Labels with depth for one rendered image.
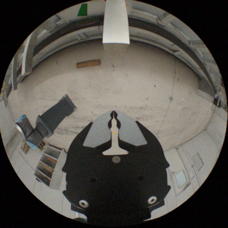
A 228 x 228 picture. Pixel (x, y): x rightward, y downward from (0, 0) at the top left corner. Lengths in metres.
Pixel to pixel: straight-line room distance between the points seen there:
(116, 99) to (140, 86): 0.40
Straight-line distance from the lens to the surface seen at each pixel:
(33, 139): 0.81
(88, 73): 0.99
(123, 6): 0.15
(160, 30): 0.45
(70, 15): 0.40
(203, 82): 2.55
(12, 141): 0.72
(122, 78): 0.95
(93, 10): 0.37
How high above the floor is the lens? 0.94
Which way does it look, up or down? 61 degrees down
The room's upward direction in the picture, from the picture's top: 178 degrees clockwise
